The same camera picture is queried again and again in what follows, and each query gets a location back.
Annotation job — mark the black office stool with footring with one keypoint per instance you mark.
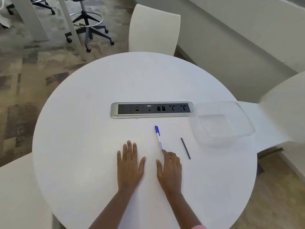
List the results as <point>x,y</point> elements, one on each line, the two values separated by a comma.
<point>89,23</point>

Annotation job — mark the silver table power socket panel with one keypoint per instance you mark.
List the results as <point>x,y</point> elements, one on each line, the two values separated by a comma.
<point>152,109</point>

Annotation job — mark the dark grey pencil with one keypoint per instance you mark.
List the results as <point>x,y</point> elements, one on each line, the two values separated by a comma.
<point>185,148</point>

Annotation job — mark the person's left middle finger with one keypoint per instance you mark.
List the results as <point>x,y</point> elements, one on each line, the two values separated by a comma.
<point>129,150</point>

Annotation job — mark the person's right hand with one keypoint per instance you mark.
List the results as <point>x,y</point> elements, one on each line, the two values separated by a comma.
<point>171,175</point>

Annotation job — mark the person's left hand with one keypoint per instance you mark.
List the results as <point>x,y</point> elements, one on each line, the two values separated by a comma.
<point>129,169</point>

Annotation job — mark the person's right forearm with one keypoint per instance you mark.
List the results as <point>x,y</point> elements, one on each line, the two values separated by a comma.
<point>184,209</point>

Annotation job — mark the person's right thumb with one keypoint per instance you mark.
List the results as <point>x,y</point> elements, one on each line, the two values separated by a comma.
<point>159,167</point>

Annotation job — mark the black office chair base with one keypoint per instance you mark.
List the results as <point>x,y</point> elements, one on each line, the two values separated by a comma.
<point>45,4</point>

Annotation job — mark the person's left forearm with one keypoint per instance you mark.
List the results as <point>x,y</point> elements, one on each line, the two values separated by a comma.
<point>112,209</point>

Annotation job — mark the person's left thumb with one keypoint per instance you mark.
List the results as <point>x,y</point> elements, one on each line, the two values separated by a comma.
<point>142,164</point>

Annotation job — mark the white chair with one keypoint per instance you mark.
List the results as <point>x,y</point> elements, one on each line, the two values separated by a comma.
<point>21,195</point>
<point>153,30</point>
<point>283,112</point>

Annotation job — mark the clear plastic container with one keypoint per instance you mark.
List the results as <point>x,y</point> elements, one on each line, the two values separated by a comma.
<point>222,122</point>

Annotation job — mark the white desk leg panel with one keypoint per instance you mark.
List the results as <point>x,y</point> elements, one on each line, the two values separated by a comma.
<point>72,28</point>
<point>33,19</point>

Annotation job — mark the person's left little finger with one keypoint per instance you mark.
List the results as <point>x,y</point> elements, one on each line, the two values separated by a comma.
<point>119,158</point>

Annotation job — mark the white pen with blue cap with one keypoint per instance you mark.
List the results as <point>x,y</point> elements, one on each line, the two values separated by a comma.
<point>158,140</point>

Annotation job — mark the pink sleeve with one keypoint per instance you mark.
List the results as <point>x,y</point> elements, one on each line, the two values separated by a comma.
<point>199,227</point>

